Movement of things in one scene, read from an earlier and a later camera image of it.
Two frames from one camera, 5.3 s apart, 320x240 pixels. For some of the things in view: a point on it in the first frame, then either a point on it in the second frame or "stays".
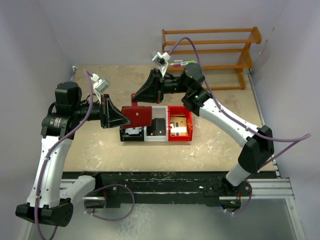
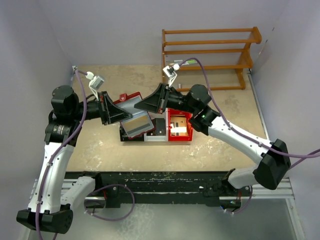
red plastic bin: x=180 y=124 stays
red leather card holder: x=140 y=116 → x=127 y=104
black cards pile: x=158 y=128 stays
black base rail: x=117 y=188 stays
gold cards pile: x=180 y=125 stays
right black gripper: x=149 y=92 → x=157 y=102
